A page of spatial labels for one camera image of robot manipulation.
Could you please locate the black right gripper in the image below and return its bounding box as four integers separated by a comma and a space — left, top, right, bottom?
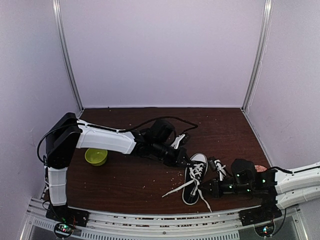
198, 176, 254, 200

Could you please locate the black white canvas sneaker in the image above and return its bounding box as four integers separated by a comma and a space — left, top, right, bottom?
162, 153, 212, 213

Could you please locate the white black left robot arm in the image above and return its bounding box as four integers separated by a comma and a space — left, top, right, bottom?
38, 112, 193, 222

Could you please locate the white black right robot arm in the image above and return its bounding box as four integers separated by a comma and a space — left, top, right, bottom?
199, 158, 320, 221

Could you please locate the red patterned bowl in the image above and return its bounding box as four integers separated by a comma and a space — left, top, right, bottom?
254, 165, 268, 173

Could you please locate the lime green bowl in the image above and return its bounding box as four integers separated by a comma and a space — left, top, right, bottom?
84, 148, 108, 167

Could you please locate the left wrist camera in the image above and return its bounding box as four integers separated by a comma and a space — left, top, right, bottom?
170, 133, 190, 149

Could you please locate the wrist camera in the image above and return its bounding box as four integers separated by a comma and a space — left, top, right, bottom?
208, 156, 229, 181
170, 133, 190, 149

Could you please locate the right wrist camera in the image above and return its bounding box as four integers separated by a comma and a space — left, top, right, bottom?
208, 156, 229, 181

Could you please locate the front aluminium rail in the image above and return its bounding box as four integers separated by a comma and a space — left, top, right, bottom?
17, 198, 309, 240

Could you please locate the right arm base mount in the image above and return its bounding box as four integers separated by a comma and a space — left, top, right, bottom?
238, 199, 284, 227

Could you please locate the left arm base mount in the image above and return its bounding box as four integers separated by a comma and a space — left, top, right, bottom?
45, 204, 90, 227

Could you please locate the right aluminium frame post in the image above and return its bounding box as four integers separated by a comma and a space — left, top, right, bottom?
241, 0, 274, 113

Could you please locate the aluminium frame post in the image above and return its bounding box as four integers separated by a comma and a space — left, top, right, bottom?
241, 0, 274, 113
52, 0, 84, 113

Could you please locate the left aluminium frame post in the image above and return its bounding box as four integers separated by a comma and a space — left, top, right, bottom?
52, 0, 84, 113

